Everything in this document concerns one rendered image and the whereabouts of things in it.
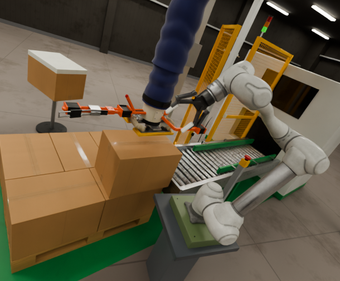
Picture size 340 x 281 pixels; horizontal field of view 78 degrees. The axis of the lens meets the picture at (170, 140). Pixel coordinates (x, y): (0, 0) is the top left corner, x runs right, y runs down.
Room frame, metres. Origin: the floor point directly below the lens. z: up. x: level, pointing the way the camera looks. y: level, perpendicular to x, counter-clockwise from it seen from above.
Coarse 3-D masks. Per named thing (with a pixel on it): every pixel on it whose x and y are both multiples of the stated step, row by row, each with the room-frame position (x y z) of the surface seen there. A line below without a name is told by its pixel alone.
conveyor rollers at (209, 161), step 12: (192, 156) 2.41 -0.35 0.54; (204, 156) 2.51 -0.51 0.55; (216, 156) 2.69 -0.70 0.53; (228, 156) 2.79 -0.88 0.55; (240, 156) 2.96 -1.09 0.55; (252, 156) 3.19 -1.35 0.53; (264, 156) 3.35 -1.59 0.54; (180, 168) 2.03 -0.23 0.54; (192, 168) 2.14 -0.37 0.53; (204, 168) 2.24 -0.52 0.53; (216, 168) 2.34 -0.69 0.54; (180, 180) 1.80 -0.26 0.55; (192, 180) 1.89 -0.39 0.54
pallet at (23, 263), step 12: (0, 180) 1.36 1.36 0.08; (144, 216) 1.57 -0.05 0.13; (108, 228) 1.27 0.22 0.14; (120, 228) 1.41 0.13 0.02; (72, 240) 1.05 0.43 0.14; (84, 240) 1.16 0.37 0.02; (96, 240) 1.21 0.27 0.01; (48, 252) 0.96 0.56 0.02; (60, 252) 0.99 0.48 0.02; (12, 264) 0.75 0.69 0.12; (24, 264) 0.80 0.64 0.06
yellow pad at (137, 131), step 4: (136, 128) 1.41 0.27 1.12; (148, 128) 1.43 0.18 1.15; (164, 128) 1.59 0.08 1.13; (136, 132) 1.37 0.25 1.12; (140, 132) 1.37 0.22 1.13; (144, 132) 1.39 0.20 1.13; (148, 132) 1.41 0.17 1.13; (152, 132) 1.44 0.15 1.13; (156, 132) 1.47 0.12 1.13; (160, 132) 1.49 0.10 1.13; (164, 132) 1.53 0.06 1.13; (168, 132) 1.56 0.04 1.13; (172, 132) 1.58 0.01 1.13; (140, 136) 1.35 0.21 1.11
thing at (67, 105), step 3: (66, 102) 1.12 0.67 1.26; (69, 102) 1.14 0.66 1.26; (66, 105) 1.09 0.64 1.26; (69, 105) 1.10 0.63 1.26; (72, 105) 1.11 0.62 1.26; (75, 105) 1.13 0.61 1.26; (78, 105) 1.14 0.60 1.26; (66, 108) 1.07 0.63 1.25; (69, 108) 1.08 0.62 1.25; (72, 108) 1.09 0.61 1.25; (75, 108) 1.11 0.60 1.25; (78, 108) 1.12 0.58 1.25; (66, 114) 1.07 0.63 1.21; (69, 114) 1.08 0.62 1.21
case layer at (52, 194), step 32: (0, 160) 1.30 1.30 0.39; (32, 160) 1.29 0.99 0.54; (64, 160) 1.43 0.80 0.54; (32, 192) 1.01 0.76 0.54; (64, 192) 1.11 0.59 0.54; (96, 192) 1.23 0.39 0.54; (160, 192) 1.63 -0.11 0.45; (32, 224) 0.83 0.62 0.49; (64, 224) 0.98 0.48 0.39; (96, 224) 1.18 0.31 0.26
